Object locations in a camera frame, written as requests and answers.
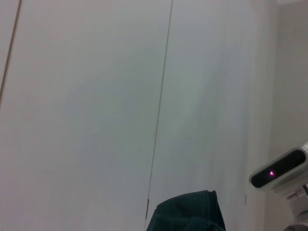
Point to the dark teal insulated lunch bag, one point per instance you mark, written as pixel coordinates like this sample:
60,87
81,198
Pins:
187,214

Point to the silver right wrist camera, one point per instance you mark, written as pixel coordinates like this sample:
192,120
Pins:
279,170

